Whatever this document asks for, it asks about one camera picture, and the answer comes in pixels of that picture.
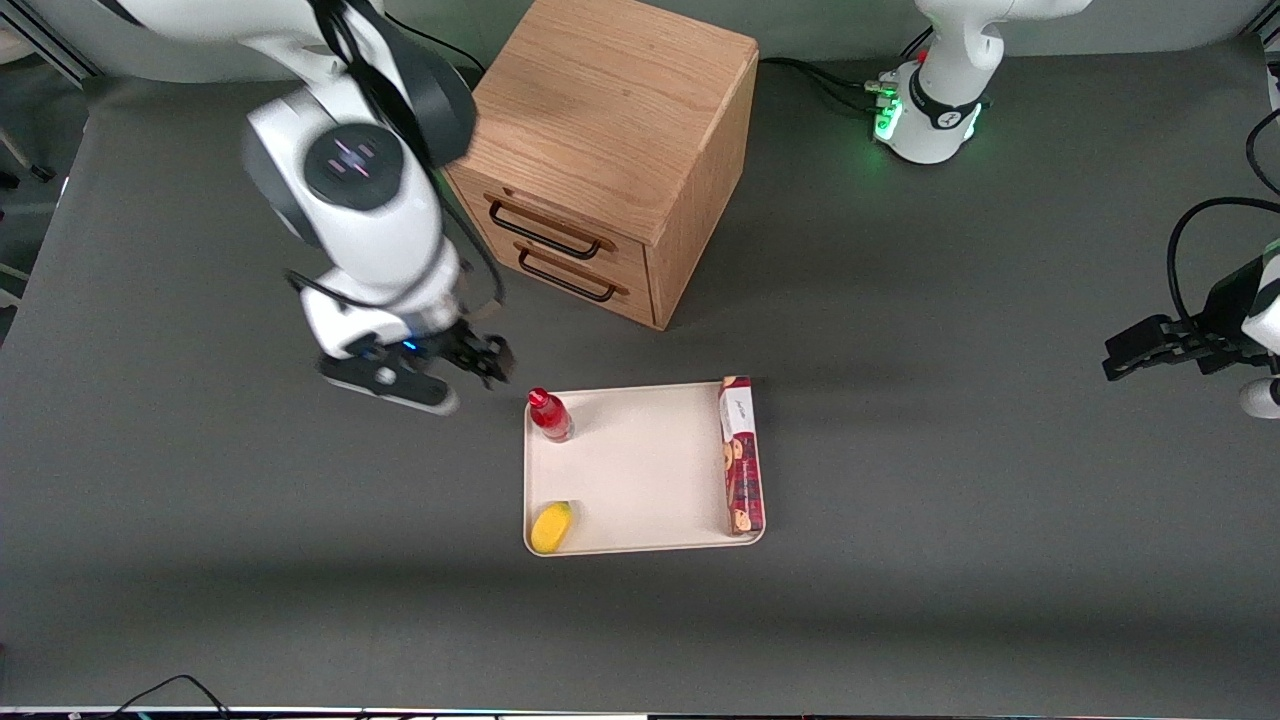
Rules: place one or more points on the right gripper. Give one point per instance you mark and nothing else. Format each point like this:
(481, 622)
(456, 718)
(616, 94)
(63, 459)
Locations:
(464, 351)

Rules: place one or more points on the aluminium frame rail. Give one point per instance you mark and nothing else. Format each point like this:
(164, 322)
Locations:
(45, 40)

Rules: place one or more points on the small red-capped coke bottle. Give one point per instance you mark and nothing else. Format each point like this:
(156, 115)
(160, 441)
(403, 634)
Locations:
(551, 415)

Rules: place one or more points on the red tartan cookie box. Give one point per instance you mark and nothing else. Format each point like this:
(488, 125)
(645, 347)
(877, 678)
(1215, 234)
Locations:
(742, 470)

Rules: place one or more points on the yellow toy fruit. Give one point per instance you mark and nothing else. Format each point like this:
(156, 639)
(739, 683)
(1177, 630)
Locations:
(551, 527)

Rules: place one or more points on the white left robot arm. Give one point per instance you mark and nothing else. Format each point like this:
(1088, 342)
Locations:
(940, 100)

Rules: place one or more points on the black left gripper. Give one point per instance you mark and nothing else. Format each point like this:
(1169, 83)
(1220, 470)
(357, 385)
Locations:
(1222, 308)

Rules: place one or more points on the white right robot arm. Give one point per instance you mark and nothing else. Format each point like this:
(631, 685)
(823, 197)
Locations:
(350, 170)

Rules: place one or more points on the cream plastic tray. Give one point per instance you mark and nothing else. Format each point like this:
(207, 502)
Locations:
(650, 480)

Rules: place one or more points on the wooden drawer cabinet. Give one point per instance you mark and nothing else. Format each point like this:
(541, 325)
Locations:
(610, 110)

